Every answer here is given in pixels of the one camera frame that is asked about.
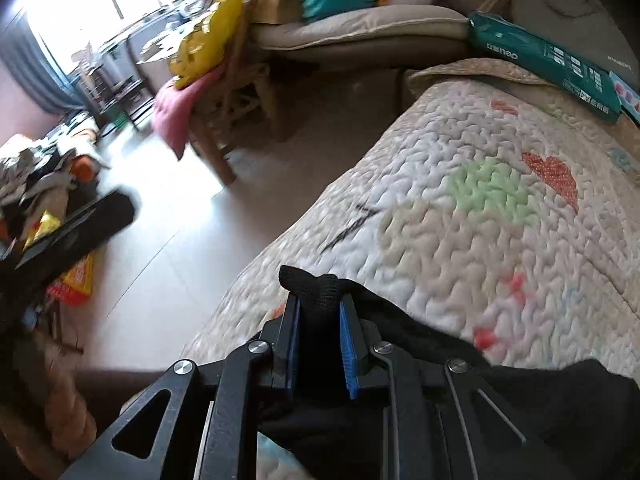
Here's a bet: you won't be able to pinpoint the tan cloth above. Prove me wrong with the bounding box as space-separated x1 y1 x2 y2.
0 330 98 461

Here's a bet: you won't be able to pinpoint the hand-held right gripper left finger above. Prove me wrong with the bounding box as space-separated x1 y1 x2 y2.
60 292 302 480

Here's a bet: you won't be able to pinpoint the wooden chair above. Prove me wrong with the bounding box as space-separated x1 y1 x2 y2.
190 25 281 186

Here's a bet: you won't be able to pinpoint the blue grey curtain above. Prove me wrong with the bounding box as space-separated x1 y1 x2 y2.
0 10 76 116

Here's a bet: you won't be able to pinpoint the light blue shapes box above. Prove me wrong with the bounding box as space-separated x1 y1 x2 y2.
607 71 640 126

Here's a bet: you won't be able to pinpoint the yellow bag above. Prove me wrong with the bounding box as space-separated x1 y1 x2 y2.
169 0 246 90

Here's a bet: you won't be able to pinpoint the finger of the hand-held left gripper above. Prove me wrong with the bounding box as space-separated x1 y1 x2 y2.
0 189 137 311

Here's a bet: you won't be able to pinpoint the grey laptop bag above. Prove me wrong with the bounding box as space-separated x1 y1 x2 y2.
510 0 640 91

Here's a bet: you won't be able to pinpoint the heart patterned quilt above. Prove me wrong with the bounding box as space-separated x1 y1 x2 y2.
182 57 640 376

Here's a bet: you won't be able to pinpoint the orange snack packet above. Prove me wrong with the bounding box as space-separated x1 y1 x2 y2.
47 255 96 307

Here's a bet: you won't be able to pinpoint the pile of floor clutter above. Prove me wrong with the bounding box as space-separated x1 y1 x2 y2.
0 132 113 321

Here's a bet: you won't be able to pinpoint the green paper ream box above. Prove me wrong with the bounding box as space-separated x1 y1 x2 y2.
467 11 623 123

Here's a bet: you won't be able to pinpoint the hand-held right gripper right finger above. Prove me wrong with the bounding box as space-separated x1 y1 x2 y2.
339 292 576 480

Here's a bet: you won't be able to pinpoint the dark chair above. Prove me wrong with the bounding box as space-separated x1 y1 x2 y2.
75 45 156 131

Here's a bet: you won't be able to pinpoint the beige seat cushion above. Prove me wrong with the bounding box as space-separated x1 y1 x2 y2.
250 4 471 66

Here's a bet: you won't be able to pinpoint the pink cloth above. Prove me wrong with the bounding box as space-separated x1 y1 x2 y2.
152 67 221 161

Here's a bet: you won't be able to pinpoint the black pants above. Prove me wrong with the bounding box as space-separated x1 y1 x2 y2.
257 265 640 480

